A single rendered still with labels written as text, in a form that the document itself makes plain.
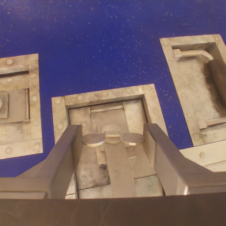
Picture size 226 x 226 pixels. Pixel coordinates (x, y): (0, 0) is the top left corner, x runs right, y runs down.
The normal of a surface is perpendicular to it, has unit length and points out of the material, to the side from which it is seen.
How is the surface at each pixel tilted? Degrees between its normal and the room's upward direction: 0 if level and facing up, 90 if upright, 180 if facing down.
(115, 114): 90
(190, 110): 90
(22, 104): 104
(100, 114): 90
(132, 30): 90
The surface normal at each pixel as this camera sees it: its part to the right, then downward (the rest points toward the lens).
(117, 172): 0.01, -0.55
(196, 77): 0.07, -0.29
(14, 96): 0.30, -0.32
